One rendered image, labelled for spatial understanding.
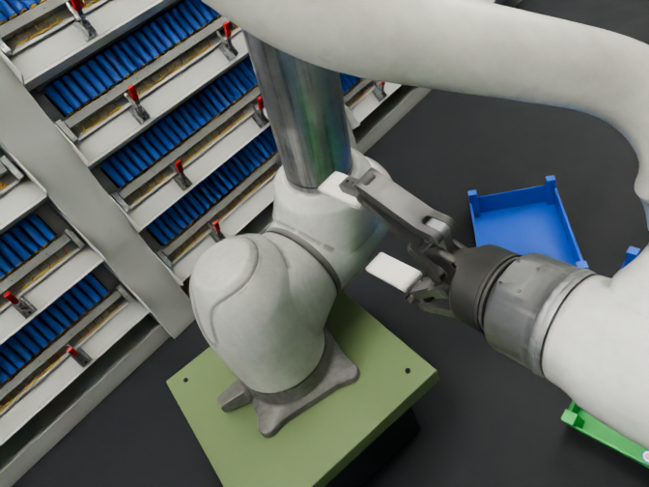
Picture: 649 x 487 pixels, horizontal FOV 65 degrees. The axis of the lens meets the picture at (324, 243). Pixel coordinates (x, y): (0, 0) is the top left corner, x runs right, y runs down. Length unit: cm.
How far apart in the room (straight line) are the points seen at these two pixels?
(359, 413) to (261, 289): 26
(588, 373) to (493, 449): 63
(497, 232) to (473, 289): 87
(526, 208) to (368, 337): 64
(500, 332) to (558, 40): 21
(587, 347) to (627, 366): 3
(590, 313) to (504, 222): 95
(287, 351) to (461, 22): 52
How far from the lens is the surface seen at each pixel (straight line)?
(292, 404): 83
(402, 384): 81
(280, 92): 61
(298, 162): 68
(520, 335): 41
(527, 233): 130
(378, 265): 62
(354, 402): 82
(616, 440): 101
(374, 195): 46
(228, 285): 67
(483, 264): 44
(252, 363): 74
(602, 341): 38
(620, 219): 133
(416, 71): 34
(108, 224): 122
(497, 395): 105
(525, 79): 37
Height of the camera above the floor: 92
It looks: 40 degrees down
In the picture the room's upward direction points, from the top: 24 degrees counter-clockwise
